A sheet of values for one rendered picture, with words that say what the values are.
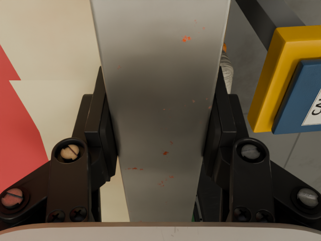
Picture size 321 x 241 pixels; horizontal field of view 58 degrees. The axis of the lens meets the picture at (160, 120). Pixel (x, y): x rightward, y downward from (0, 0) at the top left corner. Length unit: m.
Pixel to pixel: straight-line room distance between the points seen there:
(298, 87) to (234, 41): 1.17
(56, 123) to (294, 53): 0.23
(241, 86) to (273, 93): 1.34
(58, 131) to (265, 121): 0.25
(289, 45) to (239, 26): 1.14
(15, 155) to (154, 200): 0.10
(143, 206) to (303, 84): 0.21
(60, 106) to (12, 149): 0.05
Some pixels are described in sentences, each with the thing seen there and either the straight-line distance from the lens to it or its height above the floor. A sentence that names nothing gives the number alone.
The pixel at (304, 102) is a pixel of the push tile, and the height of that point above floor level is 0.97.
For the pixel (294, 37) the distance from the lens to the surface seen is 0.31.
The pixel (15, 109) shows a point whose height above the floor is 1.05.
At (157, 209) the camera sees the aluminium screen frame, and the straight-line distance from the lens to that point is 0.17.
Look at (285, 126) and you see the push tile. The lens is 0.36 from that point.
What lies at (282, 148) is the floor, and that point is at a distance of 2.27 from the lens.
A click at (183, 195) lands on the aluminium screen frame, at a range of 0.16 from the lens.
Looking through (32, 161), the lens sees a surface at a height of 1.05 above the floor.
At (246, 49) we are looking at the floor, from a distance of 1.52.
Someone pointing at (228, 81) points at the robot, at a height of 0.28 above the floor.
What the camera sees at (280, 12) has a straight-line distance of 0.45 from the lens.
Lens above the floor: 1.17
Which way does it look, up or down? 43 degrees down
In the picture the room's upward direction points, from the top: 172 degrees clockwise
